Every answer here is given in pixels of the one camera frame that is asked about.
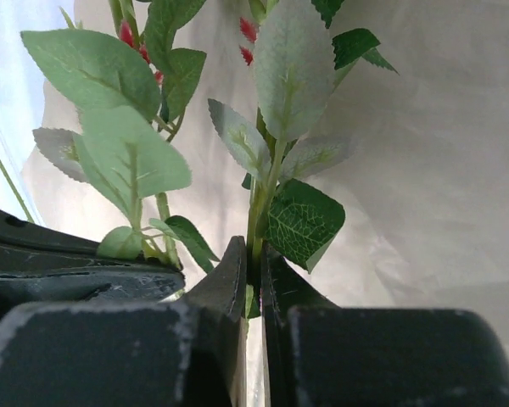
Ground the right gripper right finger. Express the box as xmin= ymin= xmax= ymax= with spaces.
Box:
xmin=261 ymin=246 xmax=509 ymax=406

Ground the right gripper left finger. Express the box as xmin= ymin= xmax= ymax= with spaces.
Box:
xmin=0 ymin=237 xmax=246 ymax=406

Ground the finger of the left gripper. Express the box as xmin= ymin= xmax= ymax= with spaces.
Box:
xmin=0 ymin=210 xmax=185 ymax=320

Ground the white fake flower stem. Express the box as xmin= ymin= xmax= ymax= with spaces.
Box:
xmin=0 ymin=159 xmax=35 ymax=223

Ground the brown orange fake flower stem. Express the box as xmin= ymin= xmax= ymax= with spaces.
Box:
xmin=20 ymin=1 xmax=217 ymax=271

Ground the pink fake flower stem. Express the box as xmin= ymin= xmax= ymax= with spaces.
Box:
xmin=208 ymin=1 xmax=391 ymax=318

